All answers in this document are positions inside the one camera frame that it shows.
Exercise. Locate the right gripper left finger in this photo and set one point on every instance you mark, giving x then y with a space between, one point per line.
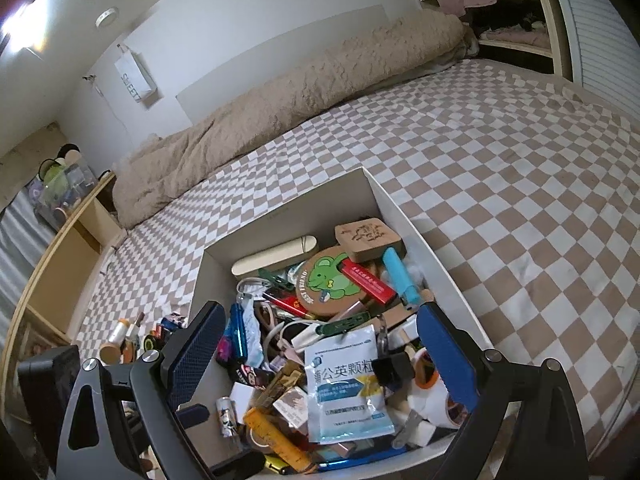
191 349

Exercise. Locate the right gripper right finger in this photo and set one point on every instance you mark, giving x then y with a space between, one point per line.
445 344

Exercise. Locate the white bottle with wooden cap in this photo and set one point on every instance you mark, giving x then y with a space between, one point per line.
111 350

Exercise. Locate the light blue lighter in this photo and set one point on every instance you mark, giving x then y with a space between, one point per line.
402 282

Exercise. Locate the red lighter with text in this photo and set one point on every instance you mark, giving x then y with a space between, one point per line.
373 286

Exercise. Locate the brown tape roll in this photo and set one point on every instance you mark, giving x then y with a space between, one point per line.
256 442

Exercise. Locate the white medicine sachet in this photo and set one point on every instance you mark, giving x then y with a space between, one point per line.
345 401

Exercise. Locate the white cardboard shoe box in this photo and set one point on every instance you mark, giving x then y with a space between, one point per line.
340 200

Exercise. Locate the wooden bedside shelf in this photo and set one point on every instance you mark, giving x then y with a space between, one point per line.
58 291

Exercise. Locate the round green bear coaster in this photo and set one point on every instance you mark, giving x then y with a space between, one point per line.
322 289

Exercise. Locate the carved wooden block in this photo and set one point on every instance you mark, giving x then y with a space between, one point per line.
366 239

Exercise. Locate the cream oblong case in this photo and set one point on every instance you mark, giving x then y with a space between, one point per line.
276 257

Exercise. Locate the checkered bed sheet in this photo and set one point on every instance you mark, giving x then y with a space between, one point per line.
526 188

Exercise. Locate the clear plastic storage bin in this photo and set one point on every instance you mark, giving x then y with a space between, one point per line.
59 187

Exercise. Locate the white hanging sweet bag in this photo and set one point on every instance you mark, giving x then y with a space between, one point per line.
134 75

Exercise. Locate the beige quilted duvet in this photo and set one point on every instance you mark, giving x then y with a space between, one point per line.
165 168

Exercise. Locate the white louvered door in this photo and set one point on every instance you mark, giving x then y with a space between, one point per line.
604 54

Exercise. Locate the wardrobe with clothes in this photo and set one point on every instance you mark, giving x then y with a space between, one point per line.
525 33

